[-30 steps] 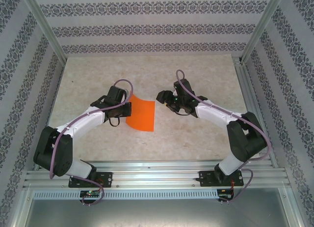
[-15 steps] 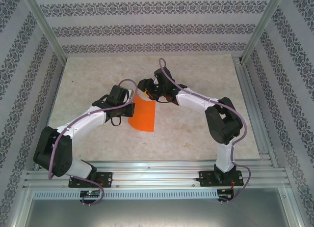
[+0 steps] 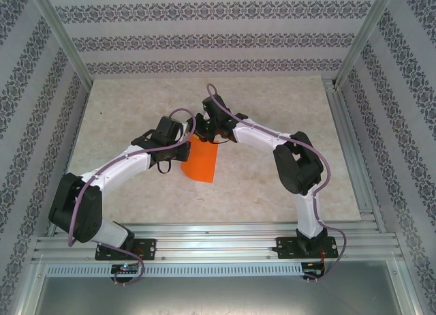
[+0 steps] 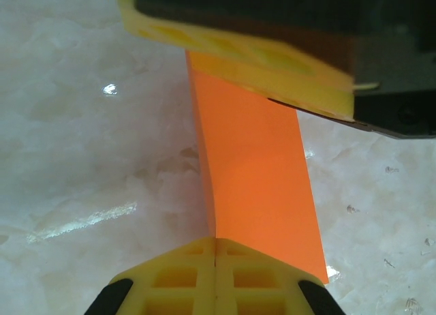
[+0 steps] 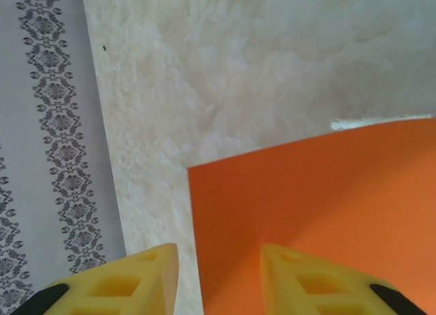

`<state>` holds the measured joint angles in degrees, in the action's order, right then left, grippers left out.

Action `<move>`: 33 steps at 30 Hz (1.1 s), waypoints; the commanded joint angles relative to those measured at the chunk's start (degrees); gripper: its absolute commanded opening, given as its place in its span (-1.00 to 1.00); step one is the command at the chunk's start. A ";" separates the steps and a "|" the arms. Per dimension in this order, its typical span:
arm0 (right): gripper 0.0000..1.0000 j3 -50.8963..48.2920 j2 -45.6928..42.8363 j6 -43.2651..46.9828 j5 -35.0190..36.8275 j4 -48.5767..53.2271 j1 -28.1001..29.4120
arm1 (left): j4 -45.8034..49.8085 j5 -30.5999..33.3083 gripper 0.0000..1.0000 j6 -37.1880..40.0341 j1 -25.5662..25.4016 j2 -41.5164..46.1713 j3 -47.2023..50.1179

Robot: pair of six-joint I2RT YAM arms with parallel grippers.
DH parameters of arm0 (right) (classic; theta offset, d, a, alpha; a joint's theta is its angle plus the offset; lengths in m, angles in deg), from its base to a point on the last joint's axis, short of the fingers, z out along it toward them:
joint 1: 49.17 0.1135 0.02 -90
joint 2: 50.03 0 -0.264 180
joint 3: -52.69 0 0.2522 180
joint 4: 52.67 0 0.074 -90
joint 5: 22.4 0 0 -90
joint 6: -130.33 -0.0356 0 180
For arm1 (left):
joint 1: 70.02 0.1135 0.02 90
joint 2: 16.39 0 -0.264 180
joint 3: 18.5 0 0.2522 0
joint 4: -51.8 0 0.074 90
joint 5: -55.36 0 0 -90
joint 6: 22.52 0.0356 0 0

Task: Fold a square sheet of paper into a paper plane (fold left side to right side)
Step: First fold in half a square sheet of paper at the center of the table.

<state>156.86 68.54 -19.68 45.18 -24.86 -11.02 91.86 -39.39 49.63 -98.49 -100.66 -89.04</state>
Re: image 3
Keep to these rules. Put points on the aluminium mounting rail frame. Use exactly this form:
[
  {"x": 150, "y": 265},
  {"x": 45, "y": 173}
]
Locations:
[{"x": 211, "y": 241}]

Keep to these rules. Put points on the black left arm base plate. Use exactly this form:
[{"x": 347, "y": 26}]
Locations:
[{"x": 150, "y": 248}]

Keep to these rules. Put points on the orange paper sheet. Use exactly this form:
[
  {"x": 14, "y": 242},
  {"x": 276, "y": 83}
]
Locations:
[{"x": 201, "y": 161}]

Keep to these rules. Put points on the aluminium corner post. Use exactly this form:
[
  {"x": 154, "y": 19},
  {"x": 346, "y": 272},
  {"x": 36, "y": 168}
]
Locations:
[
  {"x": 61, "y": 35},
  {"x": 364, "y": 35}
]

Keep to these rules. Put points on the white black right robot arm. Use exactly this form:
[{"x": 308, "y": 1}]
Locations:
[{"x": 252, "y": 134}]

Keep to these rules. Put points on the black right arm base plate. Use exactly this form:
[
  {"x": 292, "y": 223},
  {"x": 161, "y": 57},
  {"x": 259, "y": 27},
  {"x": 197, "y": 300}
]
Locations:
[{"x": 284, "y": 247}]

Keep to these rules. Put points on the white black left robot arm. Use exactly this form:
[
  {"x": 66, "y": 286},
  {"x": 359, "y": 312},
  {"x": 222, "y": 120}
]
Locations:
[{"x": 112, "y": 172}]

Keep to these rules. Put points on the grey sheet metal panel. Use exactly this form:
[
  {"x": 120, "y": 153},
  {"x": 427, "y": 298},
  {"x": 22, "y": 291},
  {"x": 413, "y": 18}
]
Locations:
[{"x": 218, "y": 298}]

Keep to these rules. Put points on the aluminium side rail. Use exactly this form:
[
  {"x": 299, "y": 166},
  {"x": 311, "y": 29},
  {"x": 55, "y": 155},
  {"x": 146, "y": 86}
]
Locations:
[{"x": 348, "y": 131}]

